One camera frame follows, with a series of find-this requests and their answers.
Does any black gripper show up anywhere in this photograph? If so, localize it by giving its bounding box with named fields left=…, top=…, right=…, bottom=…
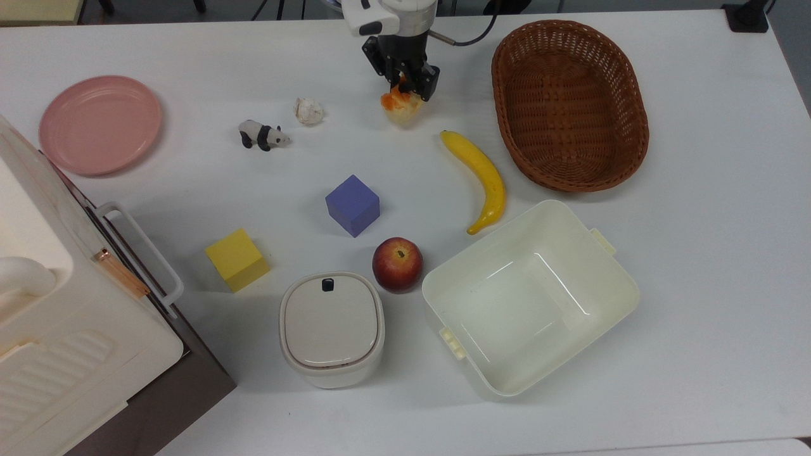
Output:
left=362, top=34, right=441, bottom=103

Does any orange topped bread loaf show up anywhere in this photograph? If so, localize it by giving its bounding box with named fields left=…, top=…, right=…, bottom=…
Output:
left=380, top=82, right=424, bottom=127

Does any brown wicker basket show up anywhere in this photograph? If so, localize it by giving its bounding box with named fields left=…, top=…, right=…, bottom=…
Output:
left=492, top=20, right=650, bottom=193

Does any crumpled white paper ball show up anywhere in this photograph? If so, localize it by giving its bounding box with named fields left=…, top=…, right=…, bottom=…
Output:
left=294, top=97, right=325, bottom=125

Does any yellow banana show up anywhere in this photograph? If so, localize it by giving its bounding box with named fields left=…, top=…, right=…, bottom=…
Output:
left=440, top=130, right=507, bottom=236

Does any purple cube block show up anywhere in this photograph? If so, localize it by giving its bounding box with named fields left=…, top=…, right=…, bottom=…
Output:
left=325, top=175, right=381, bottom=238

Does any panda figurine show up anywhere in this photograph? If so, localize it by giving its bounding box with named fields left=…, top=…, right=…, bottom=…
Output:
left=238, top=120, right=291, bottom=152

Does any red apple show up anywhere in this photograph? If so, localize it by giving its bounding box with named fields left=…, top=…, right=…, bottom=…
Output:
left=372, top=237, right=424, bottom=294

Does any yellow cube block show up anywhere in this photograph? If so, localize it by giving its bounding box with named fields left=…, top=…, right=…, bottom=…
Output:
left=205, top=229, right=271, bottom=293

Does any small white lidded trash can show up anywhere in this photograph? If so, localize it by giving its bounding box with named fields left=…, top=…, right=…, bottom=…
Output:
left=279, top=272, right=386, bottom=389

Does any cream plastic storage bin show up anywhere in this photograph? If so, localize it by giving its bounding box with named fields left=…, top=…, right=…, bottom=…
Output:
left=422, top=200, right=641, bottom=398

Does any pink plate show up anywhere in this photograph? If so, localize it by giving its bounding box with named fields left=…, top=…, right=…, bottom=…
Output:
left=39, top=75, right=163, bottom=177

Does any yellow wooden desk top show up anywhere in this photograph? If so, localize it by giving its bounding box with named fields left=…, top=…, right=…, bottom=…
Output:
left=0, top=0, right=86, bottom=26

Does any dark brown drawer base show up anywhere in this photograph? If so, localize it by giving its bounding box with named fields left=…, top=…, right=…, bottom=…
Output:
left=38, top=152, right=236, bottom=456

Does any cream cabinet box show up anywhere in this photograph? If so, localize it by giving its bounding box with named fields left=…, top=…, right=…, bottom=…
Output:
left=0, top=114, right=184, bottom=456

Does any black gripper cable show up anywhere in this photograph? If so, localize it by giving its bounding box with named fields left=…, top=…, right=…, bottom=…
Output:
left=430, top=0, right=504, bottom=47

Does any white drawer handle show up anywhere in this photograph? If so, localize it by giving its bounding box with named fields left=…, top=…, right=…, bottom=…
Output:
left=95, top=201, right=184, bottom=317

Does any orange cabinet door handle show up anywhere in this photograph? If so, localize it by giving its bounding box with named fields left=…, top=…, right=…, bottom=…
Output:
left=94, top=248, right=151, bottom=298

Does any black camera pole stand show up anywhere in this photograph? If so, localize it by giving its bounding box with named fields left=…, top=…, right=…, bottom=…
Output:
left=722, top=0, right=770, bottom=34

